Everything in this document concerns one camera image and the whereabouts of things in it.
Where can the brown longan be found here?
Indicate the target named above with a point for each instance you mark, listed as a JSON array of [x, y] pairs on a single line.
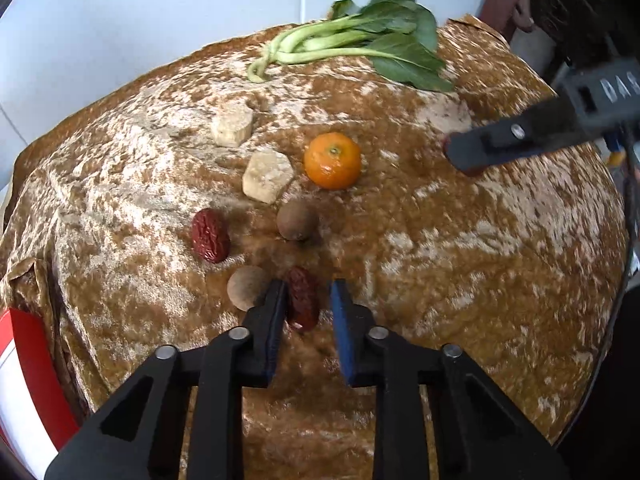
[[297, 219], [246, 287]]

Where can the orange tangerine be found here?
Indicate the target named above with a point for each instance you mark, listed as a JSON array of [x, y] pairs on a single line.
[[332, 161]]

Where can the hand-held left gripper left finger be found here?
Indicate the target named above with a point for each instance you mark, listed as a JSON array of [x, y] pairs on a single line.
[[274, 332]]

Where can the brown wooden furniture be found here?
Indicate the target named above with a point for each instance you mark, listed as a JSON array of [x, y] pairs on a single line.
[[510, 5]]

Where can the green bok choy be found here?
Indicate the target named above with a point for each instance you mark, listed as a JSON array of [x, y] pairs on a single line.
[[350, 40]]

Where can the dark cloth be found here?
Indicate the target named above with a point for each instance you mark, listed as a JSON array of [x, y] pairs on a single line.
[[585, 0]]

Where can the red and white box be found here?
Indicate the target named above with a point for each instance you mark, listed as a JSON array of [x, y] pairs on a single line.
[[30, 385]]

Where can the red date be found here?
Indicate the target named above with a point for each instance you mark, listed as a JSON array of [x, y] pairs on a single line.
[[303, 300], [210, 236]]

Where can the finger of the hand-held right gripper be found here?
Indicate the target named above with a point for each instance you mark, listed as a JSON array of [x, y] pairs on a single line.
[[500, 145]]

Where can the beige sugar block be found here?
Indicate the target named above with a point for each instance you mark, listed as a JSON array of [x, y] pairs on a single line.
[[266, 175], [231, 127]]

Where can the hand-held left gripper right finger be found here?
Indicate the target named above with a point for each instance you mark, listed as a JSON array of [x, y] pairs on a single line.
[[343, 332]]

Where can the brown velvet tablecloth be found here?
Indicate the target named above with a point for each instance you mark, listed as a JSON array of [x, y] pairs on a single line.
[[450, 270]]

